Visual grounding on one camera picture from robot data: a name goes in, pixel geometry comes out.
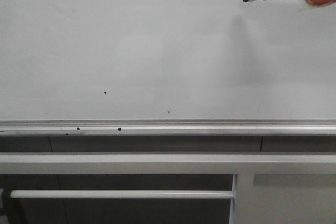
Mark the white horizontal stand bar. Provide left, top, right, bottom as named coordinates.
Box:
left=10, top=190, right=235, bottom=199

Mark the aluminium whiteboard tray rail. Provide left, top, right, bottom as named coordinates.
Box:
left=1, top=119, right=335, bottom=136

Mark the white whiteboard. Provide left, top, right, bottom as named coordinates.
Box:
left=1, top=0, right=335, bottom=120

